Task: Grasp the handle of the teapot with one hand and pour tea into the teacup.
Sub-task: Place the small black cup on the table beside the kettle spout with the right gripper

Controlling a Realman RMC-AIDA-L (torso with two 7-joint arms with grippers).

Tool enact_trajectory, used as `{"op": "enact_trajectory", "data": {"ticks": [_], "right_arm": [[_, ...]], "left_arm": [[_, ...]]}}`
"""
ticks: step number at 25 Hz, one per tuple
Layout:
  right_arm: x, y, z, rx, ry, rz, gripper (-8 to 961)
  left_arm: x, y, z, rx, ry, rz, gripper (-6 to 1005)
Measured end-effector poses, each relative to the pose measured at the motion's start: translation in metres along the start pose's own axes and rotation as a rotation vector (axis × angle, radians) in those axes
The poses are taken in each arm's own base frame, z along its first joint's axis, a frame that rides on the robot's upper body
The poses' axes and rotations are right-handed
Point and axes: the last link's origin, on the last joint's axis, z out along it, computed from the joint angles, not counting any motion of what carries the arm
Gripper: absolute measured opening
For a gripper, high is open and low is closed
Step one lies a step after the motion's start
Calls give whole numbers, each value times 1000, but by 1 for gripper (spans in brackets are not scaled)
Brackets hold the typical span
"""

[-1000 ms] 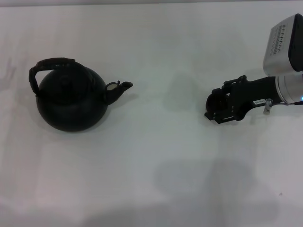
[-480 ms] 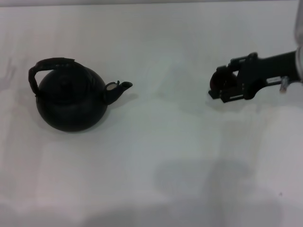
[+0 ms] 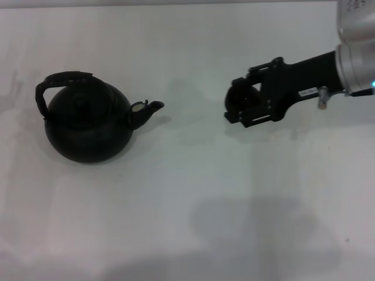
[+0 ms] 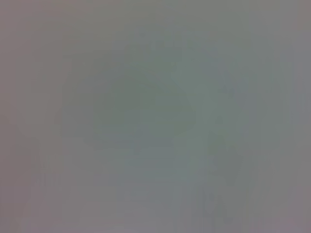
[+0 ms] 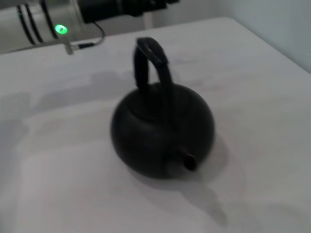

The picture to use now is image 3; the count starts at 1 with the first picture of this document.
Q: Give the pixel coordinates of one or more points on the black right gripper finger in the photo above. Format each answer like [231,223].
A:
[252,118]
[255,73]

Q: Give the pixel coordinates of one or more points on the small dark teacup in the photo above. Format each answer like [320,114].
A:
[243,98]

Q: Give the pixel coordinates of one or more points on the black round teapot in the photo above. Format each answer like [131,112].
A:
[88,134]

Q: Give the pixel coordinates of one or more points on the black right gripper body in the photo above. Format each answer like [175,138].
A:
[293,82]

